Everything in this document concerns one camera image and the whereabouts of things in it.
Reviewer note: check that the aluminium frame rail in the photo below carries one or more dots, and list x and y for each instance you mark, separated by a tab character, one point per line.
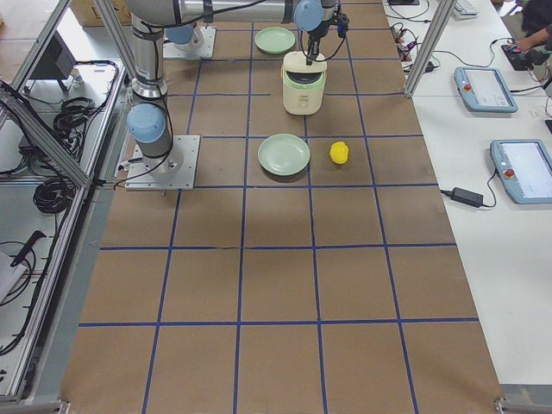
21	111

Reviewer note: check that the lower teach pendant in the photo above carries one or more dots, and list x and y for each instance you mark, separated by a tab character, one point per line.
524	168

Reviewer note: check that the person's hand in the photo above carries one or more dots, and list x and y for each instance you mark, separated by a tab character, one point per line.
525	43

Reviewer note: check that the near green plate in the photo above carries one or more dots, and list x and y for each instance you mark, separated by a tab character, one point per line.
284	154

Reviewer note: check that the black controller box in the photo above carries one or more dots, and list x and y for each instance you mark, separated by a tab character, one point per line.
520	60

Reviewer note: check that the black monitor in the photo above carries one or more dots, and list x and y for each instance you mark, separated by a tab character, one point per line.
56	63

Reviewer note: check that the aluminium frame post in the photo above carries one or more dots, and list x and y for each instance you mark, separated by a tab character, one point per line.
437	25

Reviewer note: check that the cardboard box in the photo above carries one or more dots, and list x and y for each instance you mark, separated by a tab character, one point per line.
87	13

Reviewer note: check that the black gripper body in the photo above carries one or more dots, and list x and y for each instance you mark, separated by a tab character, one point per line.
313	43

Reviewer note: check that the far green plate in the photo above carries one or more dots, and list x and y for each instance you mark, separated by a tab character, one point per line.
275	40

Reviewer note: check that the upper teach pendant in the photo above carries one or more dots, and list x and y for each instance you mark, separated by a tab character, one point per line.
484	90

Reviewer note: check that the green plate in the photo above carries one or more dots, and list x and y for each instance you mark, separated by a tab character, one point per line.
284	154
275	40

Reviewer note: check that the yellow plastic toy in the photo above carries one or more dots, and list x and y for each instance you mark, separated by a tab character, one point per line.
339	152

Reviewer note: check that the black power adapter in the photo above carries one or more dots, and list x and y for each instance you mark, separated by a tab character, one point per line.
467	197

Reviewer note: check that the cream rice cooker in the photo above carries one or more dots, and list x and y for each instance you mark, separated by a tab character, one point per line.
303	84

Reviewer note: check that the teach pendant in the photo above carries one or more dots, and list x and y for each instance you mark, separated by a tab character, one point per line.
524	168
484	90

